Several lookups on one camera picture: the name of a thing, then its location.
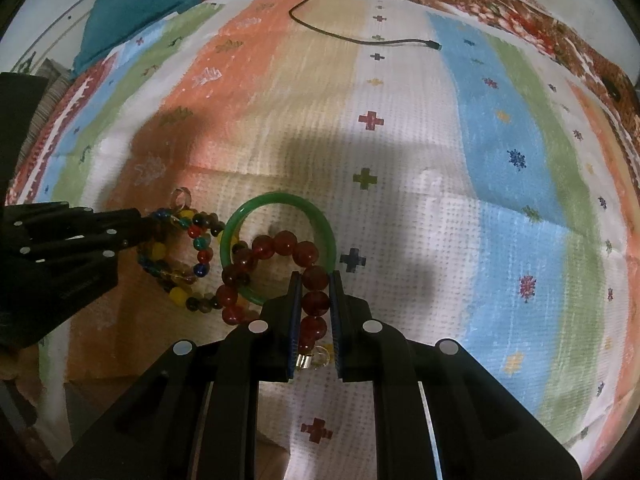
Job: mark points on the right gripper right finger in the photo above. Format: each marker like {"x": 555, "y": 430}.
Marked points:
{"x": 439, "y": 414}

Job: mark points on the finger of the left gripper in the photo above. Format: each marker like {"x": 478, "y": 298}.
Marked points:
{"x": 118, "y": 230}

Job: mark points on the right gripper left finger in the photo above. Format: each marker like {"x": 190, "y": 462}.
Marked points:
{"x": 193, "y": 413}

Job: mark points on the green jade bangle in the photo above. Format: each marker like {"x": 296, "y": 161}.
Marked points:
{"x": 315, "y": 258}

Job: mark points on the striped colourful blanket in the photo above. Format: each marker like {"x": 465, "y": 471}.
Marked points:
{"x": 475, "y": 188}

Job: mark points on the teal pillow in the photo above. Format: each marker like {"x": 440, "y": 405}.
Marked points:
{"x": 112, "y": 22}

